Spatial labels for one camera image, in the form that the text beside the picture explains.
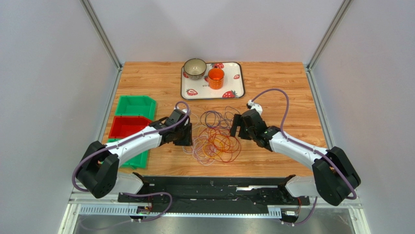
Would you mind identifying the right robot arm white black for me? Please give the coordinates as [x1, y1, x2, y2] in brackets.
[230, 109, 361, 206]

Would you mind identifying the green bin far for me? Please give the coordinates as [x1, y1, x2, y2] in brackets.
[115, 96, 157, 120]

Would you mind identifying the yellow thin cable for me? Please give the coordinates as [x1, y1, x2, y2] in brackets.
[202, 142, 225, 159]

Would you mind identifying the pink thin cable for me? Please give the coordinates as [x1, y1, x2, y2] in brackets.
[191, 131, 216, 164]

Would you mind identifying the orange translucent cup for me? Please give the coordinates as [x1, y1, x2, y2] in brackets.
[208, 67, 225, 90]

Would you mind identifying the red bin middle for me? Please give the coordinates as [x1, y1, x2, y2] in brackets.
[108, 116, 152, 139]

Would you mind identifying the strawberry pattern white tray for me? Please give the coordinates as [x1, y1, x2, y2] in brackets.
[180, 62, 245, 100]

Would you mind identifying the blue thin cable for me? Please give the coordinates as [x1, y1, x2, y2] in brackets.
[200, 105, 241, 131]

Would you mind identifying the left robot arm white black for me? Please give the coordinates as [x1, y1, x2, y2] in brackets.
[72, 109, 192, 198]

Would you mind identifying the green bin near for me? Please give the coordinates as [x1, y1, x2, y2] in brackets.
[106, 137, 151, 169]

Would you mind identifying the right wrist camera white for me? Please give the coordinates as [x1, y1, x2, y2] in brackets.
[247, 99, 263, 115]

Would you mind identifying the green bin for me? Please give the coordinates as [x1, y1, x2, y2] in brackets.
[115, 96, 157, 120]
[106, 137, 151, 169]

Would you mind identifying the slotted white cable duct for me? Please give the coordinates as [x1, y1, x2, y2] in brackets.
[78, 204, 282, 219]

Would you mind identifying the beige ceramic bowl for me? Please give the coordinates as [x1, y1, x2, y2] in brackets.
[183, 58, 207, 79]

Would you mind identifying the red thin cable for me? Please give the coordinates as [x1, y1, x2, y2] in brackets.
[204, 126, 242, 163]

